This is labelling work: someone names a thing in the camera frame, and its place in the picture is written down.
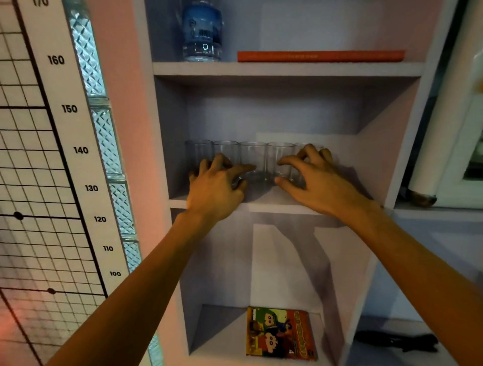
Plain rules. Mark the person's left hand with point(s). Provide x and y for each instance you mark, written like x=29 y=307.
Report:
x=213 y=196

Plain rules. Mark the person's right hand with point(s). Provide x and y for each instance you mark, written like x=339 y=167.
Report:
x=324 y=192

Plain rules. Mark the person's left little finger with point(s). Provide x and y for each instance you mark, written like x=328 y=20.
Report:
x=193 y=178

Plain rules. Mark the person's right thumb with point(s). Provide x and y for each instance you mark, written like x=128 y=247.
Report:
x=287 y=186

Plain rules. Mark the person's left middle finger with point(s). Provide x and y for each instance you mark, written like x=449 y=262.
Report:
x=220 y=162

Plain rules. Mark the person's left thumb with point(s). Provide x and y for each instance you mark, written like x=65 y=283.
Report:
x=241 y=186

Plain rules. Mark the person's right middle finger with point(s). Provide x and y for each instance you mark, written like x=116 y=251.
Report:
x=308 y=151

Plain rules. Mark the person's right forearm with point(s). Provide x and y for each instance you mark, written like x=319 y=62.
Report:
x=419 y=271

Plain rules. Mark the person's left forearm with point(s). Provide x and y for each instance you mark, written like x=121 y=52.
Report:
x=132 y=294

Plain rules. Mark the clear drinking glass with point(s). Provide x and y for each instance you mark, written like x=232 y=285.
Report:
x=198 y=152
x=226 y=149
x=253 y=154
x=280 y=151
x=298 y=177

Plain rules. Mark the white wooden shelf unit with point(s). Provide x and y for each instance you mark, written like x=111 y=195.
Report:
x=286 y=101

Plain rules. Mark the glass block column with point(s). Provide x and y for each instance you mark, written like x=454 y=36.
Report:
x=105 y=139

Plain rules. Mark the orange book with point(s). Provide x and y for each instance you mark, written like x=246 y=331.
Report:
x=320 y=56

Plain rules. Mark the blue label water bottle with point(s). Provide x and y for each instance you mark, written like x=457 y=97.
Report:
x=202 y=32

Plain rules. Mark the white refrigerator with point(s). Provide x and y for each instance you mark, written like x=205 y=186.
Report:
x=452 y=124

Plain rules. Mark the colourful cartoon comic book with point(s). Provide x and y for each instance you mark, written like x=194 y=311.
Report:
x=279 y=333

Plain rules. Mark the white height chart with grid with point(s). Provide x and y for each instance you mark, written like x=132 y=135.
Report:
x=45 y=151

